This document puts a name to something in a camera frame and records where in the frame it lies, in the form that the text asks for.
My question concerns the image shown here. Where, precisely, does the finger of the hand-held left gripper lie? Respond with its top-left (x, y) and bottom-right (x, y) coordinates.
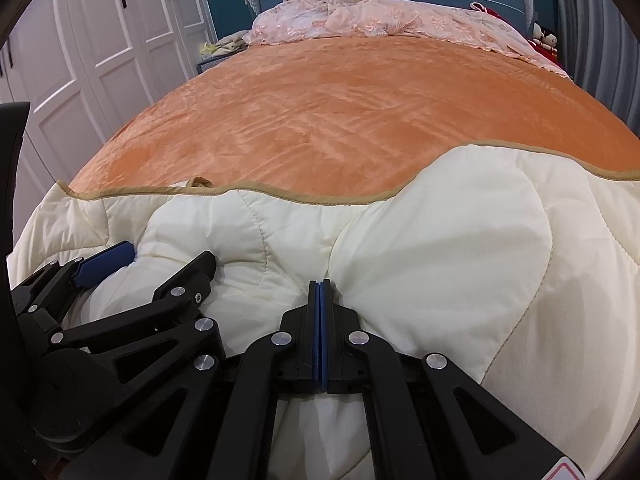
top-left (10, 240), bottom-right (137, 331)
top-left (50, 251), bottom-right (226, 381)

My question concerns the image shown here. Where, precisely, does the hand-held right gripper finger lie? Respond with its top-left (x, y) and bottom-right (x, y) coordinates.
top-left (60, 280), bottom-right (321, 480)
top-left (319, 280), bottom-right (586, 480)

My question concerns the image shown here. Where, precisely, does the cream quilted jacket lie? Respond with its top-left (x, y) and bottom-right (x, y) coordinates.
top-left (7, 147), bottom-right (640, 480)

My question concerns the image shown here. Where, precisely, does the white panelled wardrobe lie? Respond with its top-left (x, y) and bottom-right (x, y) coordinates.
top-left (0, 0), bottom-right (216, 241)

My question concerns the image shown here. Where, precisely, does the orange plush blanket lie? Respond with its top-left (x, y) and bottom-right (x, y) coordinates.
top-left (67, 35), bottom-right (640, 196)

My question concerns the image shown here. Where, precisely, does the pink floral quilt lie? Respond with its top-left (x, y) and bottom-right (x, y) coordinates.
top-left (250, 0), bottom-right (571, 78)

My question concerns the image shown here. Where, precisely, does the red cloth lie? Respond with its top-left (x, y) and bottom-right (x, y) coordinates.
top-left (470, 2), bottom-right (511, 23)

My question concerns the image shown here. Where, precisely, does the white plush toy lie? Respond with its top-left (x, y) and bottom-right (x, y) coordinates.
top-left (530, 22), bottom-right (558, 53)

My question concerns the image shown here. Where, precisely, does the grey curtain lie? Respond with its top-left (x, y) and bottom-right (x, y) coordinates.
top-left (550, 0), bottom-right (640, 126)

